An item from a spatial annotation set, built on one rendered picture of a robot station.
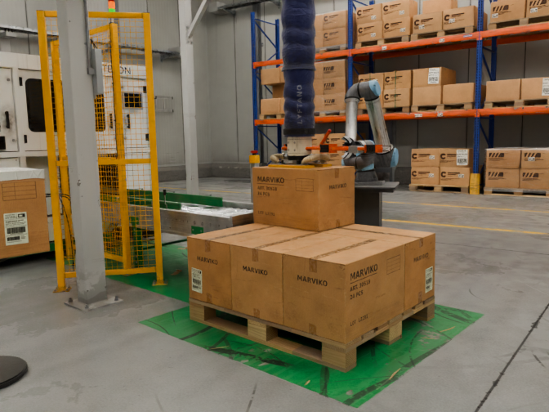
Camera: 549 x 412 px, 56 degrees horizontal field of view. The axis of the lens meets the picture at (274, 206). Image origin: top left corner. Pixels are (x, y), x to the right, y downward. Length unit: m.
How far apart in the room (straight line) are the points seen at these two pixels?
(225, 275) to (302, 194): 0.74
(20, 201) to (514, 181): 8.93
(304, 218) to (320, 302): 0.88
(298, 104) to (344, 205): 0.75
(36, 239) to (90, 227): 1.10
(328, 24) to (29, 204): 9.98
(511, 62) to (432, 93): 1.84
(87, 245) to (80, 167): 0.54
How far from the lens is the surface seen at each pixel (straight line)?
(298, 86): 3.51
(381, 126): 4.07
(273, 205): 3.53
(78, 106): 3.73
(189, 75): 7.02
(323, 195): 3.29
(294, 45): 3.54
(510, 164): 10.33
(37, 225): 2.71
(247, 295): 2.96
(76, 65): 3.76
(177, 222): 4.09
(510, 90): 10.42
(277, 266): 2.75
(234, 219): 3.61
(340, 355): 2.64
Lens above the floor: 1.15
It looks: 8 degrees down
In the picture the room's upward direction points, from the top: 1 degrees counter-clockwise
